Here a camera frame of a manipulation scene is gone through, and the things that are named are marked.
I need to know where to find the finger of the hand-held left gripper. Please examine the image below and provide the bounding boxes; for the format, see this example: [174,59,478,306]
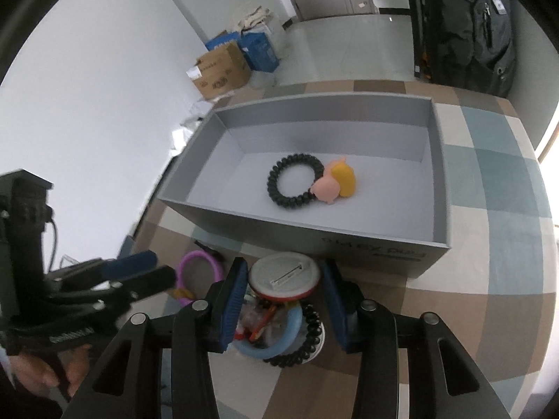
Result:
[109,265,176,301]
[65,250,159,289]

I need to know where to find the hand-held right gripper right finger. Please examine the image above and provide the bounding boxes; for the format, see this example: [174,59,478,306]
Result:
[321,258,511,419]

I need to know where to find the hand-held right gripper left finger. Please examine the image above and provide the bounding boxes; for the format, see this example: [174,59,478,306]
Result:
[61,257,249,419]

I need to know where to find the black spiral hair tie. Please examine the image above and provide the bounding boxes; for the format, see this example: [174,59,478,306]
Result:
[267,153,326,207]
[264,303,325,367]

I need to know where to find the round pin badge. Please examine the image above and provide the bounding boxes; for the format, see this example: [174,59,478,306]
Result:
[248,252,324,304]

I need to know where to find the grey cardboard box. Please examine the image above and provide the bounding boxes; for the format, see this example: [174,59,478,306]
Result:
[158,95,451,279]

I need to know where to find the person's left forearm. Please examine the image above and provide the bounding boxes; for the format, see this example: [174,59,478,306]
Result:
[0,358,66,419]

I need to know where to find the person's left hand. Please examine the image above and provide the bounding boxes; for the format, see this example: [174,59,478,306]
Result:
[8,344,93,399]

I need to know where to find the yellow and pink hair clip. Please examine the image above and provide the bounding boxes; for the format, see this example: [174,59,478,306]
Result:
[172,287,195,308]

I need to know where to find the pink and yellow toy figure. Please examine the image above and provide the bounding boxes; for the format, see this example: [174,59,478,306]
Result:
[310,156,358,204]

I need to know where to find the white plastic bags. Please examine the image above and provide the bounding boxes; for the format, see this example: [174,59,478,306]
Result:
[168,95,221,154]

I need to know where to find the checkered mat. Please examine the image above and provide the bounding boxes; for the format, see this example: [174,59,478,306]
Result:
[131,79,553,419]

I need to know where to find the brown cardboard box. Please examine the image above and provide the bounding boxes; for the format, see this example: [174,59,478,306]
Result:
[187,41,253,100]

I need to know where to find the blue cardboard box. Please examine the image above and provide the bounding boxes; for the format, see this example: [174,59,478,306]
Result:
[238,30,280,72]

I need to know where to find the white cloth bag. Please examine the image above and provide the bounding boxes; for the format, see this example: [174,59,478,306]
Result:
[233,6,272,33]

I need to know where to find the black backpack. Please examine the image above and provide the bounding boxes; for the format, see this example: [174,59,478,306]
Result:
[426,0,518,99]

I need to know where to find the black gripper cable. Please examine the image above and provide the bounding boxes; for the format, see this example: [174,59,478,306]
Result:
[43,217,60,273]

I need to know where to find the purple ring bracelet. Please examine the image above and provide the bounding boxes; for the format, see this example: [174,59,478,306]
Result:
[177,250,224,291]

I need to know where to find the blue bracelet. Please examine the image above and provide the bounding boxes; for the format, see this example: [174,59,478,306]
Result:
[231,303,303,361]

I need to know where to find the black sliding door frame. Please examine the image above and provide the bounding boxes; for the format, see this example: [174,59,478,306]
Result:
[399,0,437,81]

